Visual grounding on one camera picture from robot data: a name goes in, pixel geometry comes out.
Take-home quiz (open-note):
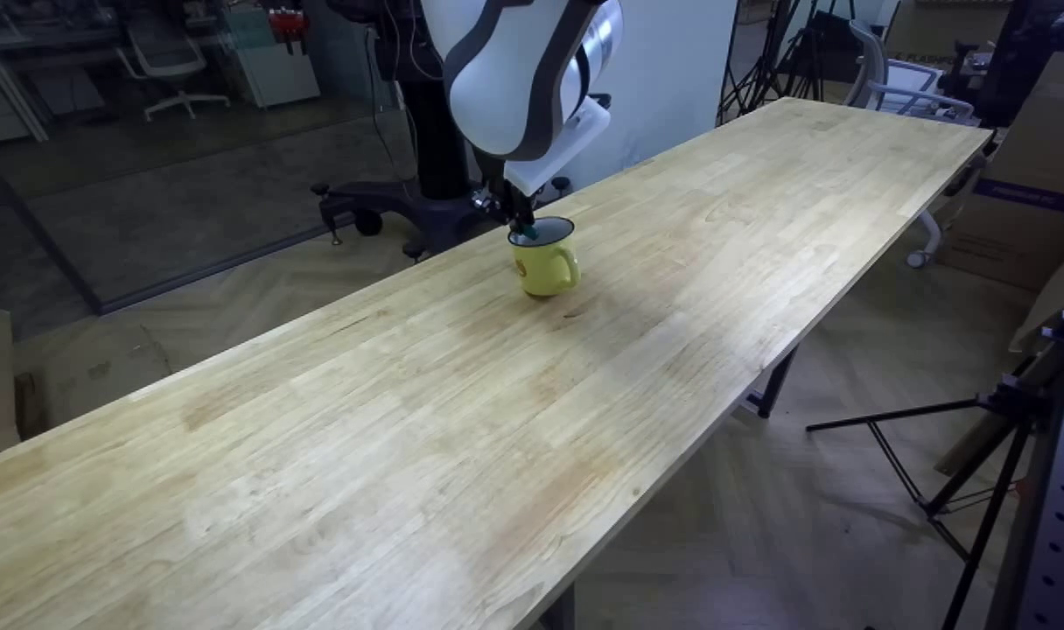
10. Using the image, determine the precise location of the yellow enamel cup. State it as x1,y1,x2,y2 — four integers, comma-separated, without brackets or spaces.
506,214,583,300

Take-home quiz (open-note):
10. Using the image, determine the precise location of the black light stand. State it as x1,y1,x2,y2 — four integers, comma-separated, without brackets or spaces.
719,0,866,122

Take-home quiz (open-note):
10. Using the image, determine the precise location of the white drawer cabinet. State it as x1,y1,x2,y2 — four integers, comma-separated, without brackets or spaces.
222,10,327,112

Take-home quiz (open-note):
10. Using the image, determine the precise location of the black table leg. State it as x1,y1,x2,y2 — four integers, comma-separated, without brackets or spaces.
539,586,582,630

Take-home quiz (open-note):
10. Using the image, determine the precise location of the white mesh chair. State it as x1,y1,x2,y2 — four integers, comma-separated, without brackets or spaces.
842,18,980,126

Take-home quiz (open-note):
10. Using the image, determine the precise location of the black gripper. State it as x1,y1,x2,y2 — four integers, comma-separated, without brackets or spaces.
485,172,551,240

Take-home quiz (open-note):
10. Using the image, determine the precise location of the large brown cardboard box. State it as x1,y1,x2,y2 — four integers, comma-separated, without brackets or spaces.
935,49,1064,297

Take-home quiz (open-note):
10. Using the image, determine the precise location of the black tripod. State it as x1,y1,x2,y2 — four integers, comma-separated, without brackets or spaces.
805,371,1064,630

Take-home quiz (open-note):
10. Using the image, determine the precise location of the white office chair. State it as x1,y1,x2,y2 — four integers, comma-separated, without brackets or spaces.
117,20,235,126

